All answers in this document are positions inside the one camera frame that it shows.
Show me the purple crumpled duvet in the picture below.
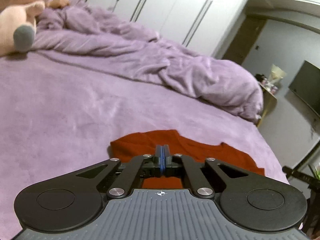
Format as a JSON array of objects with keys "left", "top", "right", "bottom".
[{"left": 33, "top": 0, "right": 263, "bottom": 122}]

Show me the pink plush pig toy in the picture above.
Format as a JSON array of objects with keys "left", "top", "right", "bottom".
[{"left": 1, "top": 0, "right": 49, "bottom": 56}]

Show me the yellow side shelf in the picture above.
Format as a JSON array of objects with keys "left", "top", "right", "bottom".
[{"left": 255, "top": 74, "right": 278, "bottom": 127}]

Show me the brown door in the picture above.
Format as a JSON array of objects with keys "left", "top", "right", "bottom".
[{"left": 222, "top": 16, "right": 267, "bottom": 65}]

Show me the red knit cardigan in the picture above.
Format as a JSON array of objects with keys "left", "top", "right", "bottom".
[{"left": 110, "top": 130, "right": 265, "bottom": 176}]

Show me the black wall television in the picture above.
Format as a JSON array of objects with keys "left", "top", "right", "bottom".
[{"left": 289, "top": 61, "right": 320, "bottom": 116}]

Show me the white wardrobe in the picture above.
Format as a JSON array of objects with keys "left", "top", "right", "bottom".
[{"left": 85, "top": 0, "right": 248, "bottom": 56}]

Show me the brown plush toy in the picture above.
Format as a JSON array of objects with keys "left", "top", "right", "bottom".
[{"left": 46, "top": 0, "right": 70, "bottom": 9}]

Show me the purple bed sheet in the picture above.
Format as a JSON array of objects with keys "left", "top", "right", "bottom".
[{"left": 1, "top": 51, "right": 287, "bottom": 239}]

